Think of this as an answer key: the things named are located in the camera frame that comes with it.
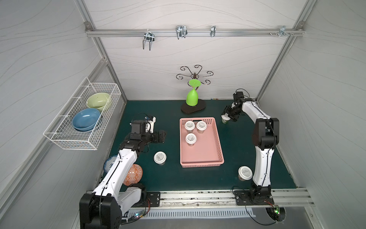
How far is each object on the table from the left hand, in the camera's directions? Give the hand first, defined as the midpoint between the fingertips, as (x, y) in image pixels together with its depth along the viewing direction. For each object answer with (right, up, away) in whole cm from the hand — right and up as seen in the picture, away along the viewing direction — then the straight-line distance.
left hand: (159, 132), depth 81 cm
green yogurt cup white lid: (+44, +7, +19) cm, 48 cm away
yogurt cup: (+26, +2, +15) cm, 30 cm away
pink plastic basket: (+29, -14, +10) cm, 34 cm away
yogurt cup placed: (+18, +2, +14) cm, 23 cm away
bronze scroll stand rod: (+22, +35, +10) cm, 43 cm away
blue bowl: (-31, +8, -17) cm, 36 cm away
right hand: (+45, +10, +21) cm, 51 cm away
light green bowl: (-31, +18, -8) cm, 36 cm away
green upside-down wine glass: (+20, +20, +9) cm, 30 cm away
